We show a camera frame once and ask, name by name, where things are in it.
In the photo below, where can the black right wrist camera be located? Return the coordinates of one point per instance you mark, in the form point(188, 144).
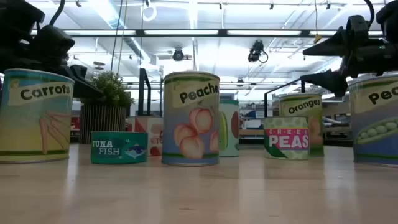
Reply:
point(357, 28)

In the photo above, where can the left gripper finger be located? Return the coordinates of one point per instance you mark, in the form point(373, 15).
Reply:
point(85, 87)
point(77, 71)

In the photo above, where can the teal tuna fish can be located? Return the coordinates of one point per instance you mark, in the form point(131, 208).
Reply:
point(118, 149)

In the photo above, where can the green peas short can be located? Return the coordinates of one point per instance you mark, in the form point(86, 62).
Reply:
point(286, 141)

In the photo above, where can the oranges label tall can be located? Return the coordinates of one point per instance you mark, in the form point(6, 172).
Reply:
point(298, 107)

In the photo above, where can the green potted plant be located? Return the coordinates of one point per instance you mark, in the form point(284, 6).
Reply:
point(102, 121)

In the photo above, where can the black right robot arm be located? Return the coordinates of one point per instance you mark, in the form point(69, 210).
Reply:
point(388, 18)

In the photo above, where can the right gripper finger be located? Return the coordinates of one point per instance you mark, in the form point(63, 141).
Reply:
point(332, 81)
point(332, 46)

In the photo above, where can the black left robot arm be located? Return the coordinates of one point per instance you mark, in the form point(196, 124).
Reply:
point(18, 15)

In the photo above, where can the black round ceiling fixture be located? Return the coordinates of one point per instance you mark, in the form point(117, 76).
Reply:
point(178, 55)

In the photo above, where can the white red tomato can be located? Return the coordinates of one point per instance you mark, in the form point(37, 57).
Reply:
point(152, 127)

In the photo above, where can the black overhead camera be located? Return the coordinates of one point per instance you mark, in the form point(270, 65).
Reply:
point(256, 51)

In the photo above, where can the peaches label tall can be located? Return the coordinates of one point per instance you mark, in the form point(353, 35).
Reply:
point(189, 124)

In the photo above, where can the blue peas tall can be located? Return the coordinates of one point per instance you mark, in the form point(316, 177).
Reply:
point(376, 130)

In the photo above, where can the carrots label tall can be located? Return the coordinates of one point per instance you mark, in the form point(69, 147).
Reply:
point(34, 124)

